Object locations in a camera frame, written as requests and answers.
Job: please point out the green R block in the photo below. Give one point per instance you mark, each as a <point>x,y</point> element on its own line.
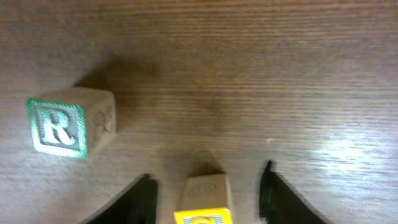
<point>72,122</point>

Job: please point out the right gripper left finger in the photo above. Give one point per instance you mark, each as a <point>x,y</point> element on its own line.
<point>135,204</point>

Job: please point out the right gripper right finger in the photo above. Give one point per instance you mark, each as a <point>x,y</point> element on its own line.
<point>280,203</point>

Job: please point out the yellow S block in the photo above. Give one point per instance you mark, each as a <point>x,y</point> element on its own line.
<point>205,199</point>

